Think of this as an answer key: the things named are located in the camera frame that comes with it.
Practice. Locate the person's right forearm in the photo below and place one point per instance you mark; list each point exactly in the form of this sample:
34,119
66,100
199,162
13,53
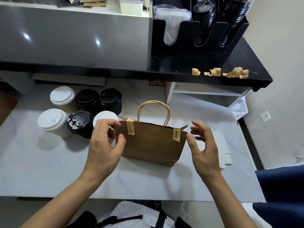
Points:
228,204

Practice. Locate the person's right hand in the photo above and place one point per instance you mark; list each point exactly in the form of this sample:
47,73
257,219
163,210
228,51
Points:
206,159

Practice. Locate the person's white shirt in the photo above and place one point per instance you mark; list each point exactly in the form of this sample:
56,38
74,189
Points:
133,211

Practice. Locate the white small appliance on floor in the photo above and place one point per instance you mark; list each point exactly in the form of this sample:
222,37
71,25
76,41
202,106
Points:
240,109

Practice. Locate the brown paper bag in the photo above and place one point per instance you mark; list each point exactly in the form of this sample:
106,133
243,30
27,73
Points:
152,144
7,106

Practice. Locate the single tan tape strip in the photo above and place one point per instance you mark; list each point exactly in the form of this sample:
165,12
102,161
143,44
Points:
130,126
176,134

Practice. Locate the white box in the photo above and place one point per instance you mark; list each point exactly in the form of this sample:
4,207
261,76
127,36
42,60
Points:
130,6

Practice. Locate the black acrylic organizer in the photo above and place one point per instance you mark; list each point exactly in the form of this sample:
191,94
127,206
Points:
190,57

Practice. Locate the black body harness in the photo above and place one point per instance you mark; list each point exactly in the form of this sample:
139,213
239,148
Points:
83,220

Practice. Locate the white wall socket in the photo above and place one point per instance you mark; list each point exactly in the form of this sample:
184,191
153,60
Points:
265,116

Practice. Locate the person's left forearm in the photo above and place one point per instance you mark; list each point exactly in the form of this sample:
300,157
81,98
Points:
66,204

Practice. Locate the white support panel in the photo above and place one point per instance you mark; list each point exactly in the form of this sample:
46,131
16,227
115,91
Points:
16,83

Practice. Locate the row of tan tape strips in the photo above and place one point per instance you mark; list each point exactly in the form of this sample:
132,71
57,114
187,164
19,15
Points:
195,72

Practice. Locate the group of lidded coffee cups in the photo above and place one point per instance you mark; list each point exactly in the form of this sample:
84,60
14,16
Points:
51,120

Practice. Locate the stack of white paper sheets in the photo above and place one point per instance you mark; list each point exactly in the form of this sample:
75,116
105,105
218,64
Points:
223,149

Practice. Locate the person's left hand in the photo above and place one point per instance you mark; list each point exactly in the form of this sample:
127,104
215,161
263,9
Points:
104,156

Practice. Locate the plastic wrapped white pack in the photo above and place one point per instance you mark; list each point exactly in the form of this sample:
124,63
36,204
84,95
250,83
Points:
172,21

